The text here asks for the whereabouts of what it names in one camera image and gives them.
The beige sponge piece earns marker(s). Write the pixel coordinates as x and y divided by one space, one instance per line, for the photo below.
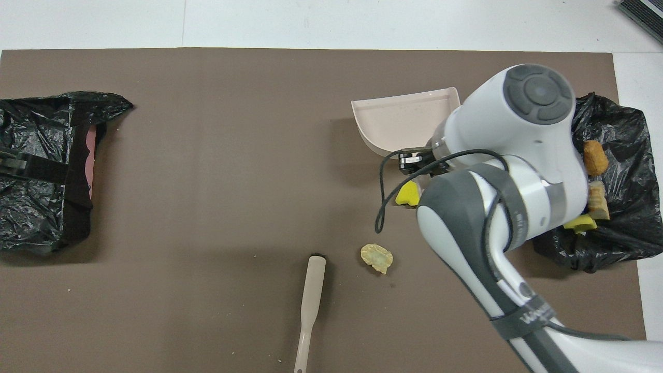
376 256

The black bag over pink bin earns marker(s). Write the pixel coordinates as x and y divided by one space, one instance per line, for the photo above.
36 207

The brown table mat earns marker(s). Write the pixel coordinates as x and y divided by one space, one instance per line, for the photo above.
233 155

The notched yellow sponge piece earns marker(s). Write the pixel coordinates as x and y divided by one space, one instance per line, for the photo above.
582 224

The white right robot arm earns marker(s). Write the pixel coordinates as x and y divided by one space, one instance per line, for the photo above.
538 98

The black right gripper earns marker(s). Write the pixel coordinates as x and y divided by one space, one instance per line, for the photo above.
432 159

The pink bin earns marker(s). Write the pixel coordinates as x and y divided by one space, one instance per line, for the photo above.
91 150

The beige plastic dustpan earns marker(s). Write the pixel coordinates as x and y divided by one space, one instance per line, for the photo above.
404 116

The black bag lined bin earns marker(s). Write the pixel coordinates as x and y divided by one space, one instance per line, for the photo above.
627 129

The beige hand brush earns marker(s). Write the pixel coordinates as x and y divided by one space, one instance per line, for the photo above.
313 285

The orange brown sponge piece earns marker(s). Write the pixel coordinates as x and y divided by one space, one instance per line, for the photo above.
595 158

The dark ribbed panel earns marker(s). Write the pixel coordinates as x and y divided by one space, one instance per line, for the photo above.
645 15

